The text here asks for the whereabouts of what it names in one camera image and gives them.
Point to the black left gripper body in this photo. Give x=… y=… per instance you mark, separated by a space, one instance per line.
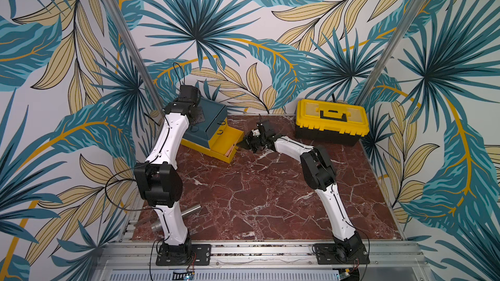
x=193 y=120

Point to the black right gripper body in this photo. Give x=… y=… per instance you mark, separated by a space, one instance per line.
x=254 y=140

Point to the yellow drawer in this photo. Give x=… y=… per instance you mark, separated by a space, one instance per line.
x=232 y=135
x=218 y=141

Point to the yellow bottom drawer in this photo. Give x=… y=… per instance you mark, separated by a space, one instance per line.
x=232 y=135

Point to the pink fruit knife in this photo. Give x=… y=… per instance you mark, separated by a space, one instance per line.
x=230 y=150

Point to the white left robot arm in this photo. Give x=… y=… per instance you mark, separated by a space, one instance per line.
x=159 y=183

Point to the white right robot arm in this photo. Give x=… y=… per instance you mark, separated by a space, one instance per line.
x=320 y=176

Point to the teal drawer cabinet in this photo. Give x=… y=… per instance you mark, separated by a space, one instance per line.
x=207 y=132

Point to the yellow black toolbox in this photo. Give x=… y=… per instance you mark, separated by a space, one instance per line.
x=331 y=122

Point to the silver metal cylinder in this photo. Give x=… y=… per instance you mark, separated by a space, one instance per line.
x=156 y=226

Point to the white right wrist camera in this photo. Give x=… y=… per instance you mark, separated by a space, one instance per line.
x=255 y=134

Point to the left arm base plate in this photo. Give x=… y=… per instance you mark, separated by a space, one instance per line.
x=184 y=255

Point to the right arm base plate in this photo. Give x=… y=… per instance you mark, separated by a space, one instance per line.
x=333 y=254

